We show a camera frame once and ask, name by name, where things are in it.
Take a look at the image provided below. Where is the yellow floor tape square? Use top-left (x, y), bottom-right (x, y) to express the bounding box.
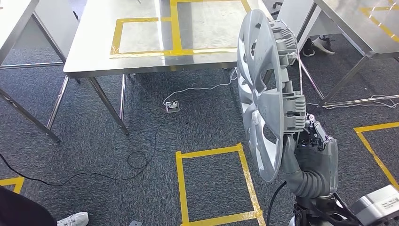
top-left (353, 121), bottom-right (399, 192)
top-left (175, 143), bottom-right (266, 226)

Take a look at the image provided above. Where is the metal floor power outlet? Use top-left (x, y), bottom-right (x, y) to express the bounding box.
top-left (164, 100), bottom-right (181, 114)

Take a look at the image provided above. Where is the yellow floor tape strip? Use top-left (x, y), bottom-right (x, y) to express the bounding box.
top-left (0, 176), bottom-right (25, 194)

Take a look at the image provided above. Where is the white partition panel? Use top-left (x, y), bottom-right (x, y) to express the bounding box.
top-left (277, 0), bottom-right (343, 52)
top-left (32, 0), bottom-right (79, 63)

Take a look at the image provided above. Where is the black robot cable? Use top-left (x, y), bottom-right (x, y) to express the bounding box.
top-left (266, 181), bottom-right (287, 226)

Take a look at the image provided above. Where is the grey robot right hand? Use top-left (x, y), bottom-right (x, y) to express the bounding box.
top-left (281, 113), bottom-right (339, 198)

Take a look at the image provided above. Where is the silver plastic wheel hubcap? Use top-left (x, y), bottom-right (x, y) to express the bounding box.
top-left (237, 9), bottom-right (308, 183)

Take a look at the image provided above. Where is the yellow tape table marking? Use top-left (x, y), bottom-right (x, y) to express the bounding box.
top-left (358, 0), bottom-right (399, 44)
top-left (110, 0), bottom-right (253, 59)

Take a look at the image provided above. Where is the black office chair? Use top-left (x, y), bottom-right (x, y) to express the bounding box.
top-left (270, 0), bottom-right (284, 17)

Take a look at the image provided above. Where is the stainless steel workbench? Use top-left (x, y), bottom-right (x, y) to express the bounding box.
top-left (63, 0), bottom-right (273, 136)

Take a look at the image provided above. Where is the black floor cable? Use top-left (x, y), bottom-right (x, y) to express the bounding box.
top-left (0, 112), bottom-right (169, 187)

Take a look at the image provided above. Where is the person's foot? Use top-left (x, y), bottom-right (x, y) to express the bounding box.
top-left (301, 38), bottom-right (316, 58)
top-left (312, 35), bottom-right (336, 56)

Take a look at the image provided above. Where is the white floor cable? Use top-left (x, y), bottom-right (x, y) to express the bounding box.
top-left (162, 68), bottom-right (239, 107)

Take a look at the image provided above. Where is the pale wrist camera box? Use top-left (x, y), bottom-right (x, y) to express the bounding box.
top-left (349, 185), bottom-right (399, 226)

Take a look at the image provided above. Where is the person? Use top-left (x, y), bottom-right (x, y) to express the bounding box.
top-left (0, 186), bottom-right (90, 226)

